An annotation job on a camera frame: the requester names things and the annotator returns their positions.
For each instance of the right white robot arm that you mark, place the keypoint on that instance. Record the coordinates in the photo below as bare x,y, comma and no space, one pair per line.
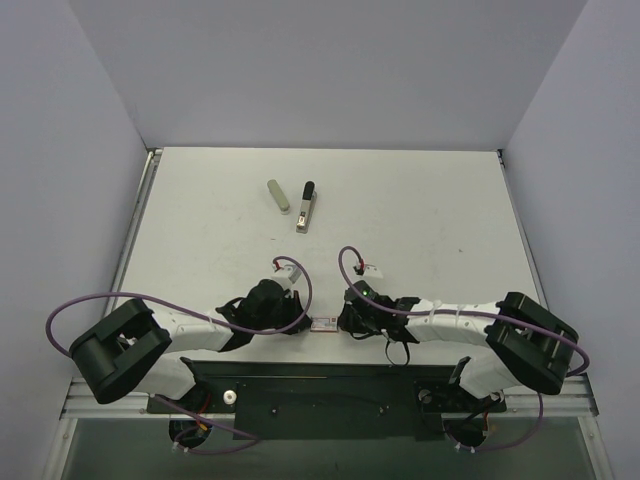
523,343

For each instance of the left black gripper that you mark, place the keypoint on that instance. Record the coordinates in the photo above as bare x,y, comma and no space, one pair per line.
298,310

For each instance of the red white staple box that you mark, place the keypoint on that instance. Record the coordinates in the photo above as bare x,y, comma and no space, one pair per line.
324,325

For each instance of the large black beige stapler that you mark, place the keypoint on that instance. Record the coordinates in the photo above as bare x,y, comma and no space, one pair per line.
308,200

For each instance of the aluminium frame rail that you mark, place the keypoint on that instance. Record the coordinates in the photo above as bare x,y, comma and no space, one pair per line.
142,195

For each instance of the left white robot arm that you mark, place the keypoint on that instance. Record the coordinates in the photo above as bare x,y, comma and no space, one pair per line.
132,349

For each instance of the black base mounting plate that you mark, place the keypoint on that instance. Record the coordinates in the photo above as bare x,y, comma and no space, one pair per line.
290,401

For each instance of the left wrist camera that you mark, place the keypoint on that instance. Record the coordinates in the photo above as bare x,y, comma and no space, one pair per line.
285,274

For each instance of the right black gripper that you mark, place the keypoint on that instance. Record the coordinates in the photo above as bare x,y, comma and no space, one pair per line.
351,314

